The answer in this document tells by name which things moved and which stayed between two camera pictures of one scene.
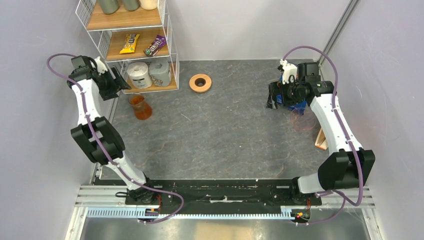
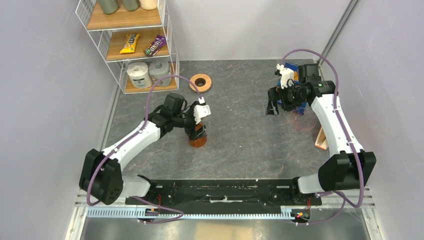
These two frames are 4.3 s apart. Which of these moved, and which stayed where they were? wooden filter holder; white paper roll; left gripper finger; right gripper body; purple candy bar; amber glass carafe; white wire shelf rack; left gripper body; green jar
Moved: amber glass carafe; left gripper body; left gripper finger
Stayed: purple candy bar; wooden filter holder; green jar; right gripper body; white wire shelf rack; white paper roll
